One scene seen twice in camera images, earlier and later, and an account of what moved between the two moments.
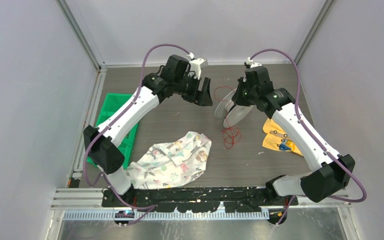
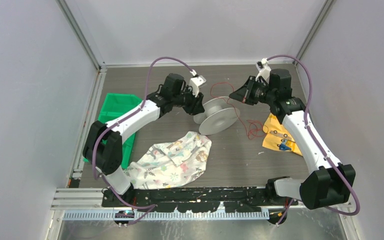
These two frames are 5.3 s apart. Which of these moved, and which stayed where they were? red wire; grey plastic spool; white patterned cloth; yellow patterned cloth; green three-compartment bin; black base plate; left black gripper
Moved: grey plastic spool; red wire; left black gripper
Stayed: white patterned cloth; green three-compartment bin; black base plate; yellow patterned cloth
